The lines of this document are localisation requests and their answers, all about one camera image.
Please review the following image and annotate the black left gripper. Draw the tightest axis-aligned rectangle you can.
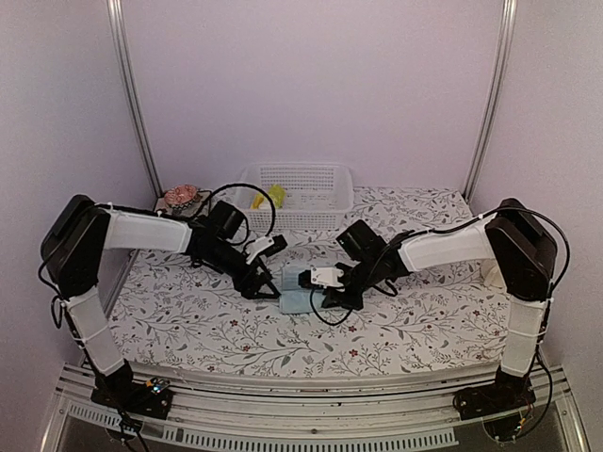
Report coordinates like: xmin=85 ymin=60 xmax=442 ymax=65
xmin=203 ymin=241 xmax=282 ymax=299

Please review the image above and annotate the light blue towel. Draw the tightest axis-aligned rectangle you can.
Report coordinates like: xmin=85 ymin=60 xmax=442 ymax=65
xmin=279 ymin=265 xmax=313 ymax=315

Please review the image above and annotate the green and white towel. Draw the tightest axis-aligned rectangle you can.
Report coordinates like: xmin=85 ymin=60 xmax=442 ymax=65
xmin=251 ymin=185 xmax=286 ymax=210

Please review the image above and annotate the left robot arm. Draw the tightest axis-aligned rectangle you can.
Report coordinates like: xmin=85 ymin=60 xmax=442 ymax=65
xmin=39 ymin=194 xmax=287 ymax=409

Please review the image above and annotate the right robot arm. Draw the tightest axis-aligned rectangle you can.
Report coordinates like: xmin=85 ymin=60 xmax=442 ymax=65
xmin=298 ymin=198 xmax=564 ymax=411

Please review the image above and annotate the floral patterned tablecloth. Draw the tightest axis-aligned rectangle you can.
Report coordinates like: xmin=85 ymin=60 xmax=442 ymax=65
xmin=101 ymin=186 xmax=536 ymax=379

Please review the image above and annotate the white plastic basket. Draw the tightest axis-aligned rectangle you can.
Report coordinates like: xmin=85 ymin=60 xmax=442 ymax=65
xmin=233 ymin=163 xmax=354 ymax=233

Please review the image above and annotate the floral embroidered placemat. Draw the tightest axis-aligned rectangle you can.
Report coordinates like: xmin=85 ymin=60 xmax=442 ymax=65
xmin=155 ymin=185 xmax=211 ymax=218

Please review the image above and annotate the cream ceramic mug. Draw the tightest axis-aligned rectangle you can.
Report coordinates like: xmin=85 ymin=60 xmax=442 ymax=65
xmin=481 ymin=261 xmax=505 ymax=289

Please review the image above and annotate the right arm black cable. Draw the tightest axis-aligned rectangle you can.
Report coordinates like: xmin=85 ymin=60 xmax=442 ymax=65
xmin=309 ymin=286 xmax=401 ymax=327

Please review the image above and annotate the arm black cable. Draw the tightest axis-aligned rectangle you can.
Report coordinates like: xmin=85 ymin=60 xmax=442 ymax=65
xmin=202 ymin=183 xmax=277 ymax=241
xmin=309 ymin=286 xmax=401 ymax=327

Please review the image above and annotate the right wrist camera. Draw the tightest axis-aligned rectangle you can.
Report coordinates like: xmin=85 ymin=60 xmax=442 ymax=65
xmin=335 ymin=219 xmax=386 ymax=264

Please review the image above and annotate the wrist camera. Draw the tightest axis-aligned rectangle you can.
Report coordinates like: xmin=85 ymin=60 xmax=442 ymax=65
xmin=208 ymin=201 xmax=250 ymax=246
xmin=335 ymin=219 xmax=386 ymax=264

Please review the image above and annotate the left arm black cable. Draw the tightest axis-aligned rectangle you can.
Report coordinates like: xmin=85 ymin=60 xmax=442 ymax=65
xmin=202 ymin=183 xmax=277 ymax=241

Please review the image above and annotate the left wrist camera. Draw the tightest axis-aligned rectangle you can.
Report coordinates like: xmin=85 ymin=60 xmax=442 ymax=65
xmin=208 ymin=201 xmax=250 ymax=246

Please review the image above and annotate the aluminium front rail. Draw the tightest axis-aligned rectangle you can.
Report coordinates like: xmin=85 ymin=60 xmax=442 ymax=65
xmin=41 ymin=363 xmax=591 ymax=451

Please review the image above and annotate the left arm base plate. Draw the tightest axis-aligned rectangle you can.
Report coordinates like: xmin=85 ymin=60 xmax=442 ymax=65
xmin=90 ymin=377 xmax=173 ymax=420

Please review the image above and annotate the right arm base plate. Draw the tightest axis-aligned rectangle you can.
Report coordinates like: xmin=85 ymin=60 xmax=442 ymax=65
xmin=452 ymin=383 xmax=536 ymax=420

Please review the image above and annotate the right aluminium frame post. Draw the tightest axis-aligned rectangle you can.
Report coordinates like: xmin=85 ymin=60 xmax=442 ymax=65
xmin=463 ymin=0 xmax=517 ymax=203

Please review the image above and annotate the aluminium frame post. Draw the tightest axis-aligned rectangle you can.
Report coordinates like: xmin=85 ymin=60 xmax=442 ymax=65
xmin=106 ymin=0 xmax=162 ymax=198
xmin=463 ymin=0 xmax=517 ymax=203

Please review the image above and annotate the left aluminium frame post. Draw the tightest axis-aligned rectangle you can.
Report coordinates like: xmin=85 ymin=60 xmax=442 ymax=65
xmin=106 ymin=0 xmax=162 ymax=198

